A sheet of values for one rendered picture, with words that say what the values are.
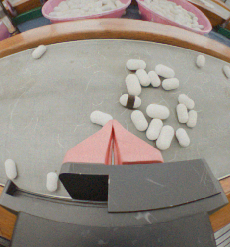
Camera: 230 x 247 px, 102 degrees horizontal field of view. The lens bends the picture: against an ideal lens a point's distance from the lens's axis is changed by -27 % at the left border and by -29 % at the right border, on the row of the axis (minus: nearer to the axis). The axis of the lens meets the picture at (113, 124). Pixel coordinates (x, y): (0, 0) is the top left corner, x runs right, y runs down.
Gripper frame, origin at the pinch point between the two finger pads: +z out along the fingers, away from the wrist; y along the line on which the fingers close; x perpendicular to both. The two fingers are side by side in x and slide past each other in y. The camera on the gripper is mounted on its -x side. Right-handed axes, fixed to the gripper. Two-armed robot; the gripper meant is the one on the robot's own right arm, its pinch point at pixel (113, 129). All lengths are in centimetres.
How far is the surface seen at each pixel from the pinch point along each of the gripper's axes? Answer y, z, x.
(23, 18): 38, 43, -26
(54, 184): 8.5, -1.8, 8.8
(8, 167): 17.2, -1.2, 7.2
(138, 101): -3.7, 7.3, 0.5
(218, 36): -51, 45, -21
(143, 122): -4.4, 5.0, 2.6
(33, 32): 18.6, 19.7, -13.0
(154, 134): -5.8, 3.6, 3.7
